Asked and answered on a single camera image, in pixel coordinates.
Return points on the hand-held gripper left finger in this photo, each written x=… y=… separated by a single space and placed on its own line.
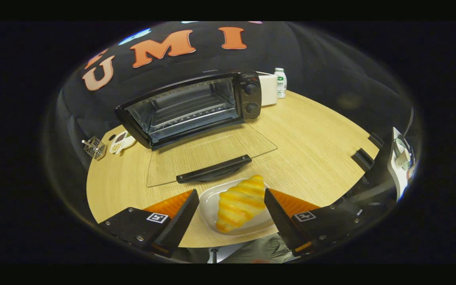
x=180 y=223

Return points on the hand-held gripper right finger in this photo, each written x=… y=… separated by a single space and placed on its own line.
x=281 y=221

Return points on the golden croissant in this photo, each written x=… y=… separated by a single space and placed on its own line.
x=240 y=204

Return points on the black toaster oven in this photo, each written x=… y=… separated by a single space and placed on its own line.
x=188 y=107

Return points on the white oval plate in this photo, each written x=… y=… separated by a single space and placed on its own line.
x=208 y=202

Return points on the person's grey clothing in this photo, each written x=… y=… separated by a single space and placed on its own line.
x=259 y=251

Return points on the small white snack dish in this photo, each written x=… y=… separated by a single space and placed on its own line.
x=121 y=141

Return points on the white boxy appliance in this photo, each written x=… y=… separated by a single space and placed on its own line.
x=268 y=89

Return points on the white drink bottle green label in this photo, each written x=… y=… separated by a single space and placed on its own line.
x=280 y=83

